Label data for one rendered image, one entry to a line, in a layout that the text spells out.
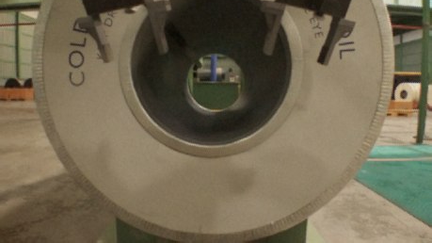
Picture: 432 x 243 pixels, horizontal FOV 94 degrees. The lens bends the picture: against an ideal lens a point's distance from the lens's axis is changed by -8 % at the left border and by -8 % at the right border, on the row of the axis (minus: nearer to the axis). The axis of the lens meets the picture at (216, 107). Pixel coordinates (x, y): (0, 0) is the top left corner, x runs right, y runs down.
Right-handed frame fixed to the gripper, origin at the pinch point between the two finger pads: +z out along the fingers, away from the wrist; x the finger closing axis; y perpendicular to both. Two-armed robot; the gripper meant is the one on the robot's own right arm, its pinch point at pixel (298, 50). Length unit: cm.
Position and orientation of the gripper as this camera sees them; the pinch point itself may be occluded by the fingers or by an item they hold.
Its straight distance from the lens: 51.5
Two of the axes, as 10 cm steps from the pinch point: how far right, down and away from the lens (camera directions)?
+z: -1.8, 8.8, 4.5
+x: 9.8, 1.1, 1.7
